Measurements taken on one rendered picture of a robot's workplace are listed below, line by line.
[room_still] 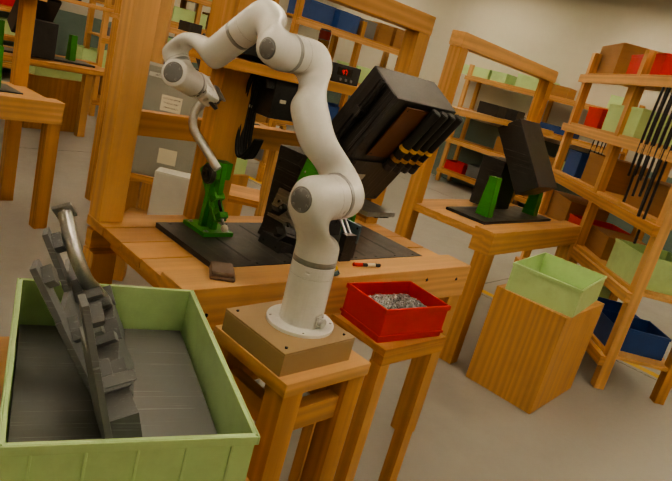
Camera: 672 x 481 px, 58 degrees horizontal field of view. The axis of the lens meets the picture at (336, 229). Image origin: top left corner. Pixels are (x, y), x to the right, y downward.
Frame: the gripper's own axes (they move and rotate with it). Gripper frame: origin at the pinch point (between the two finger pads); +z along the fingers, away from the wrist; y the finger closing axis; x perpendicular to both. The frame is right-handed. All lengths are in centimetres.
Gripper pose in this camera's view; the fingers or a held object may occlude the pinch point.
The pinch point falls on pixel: (213, 95)
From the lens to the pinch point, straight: 221.1
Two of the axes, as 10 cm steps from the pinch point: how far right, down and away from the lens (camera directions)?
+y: -4.6, -8.9, 0.9
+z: 1.8, 0.1, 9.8
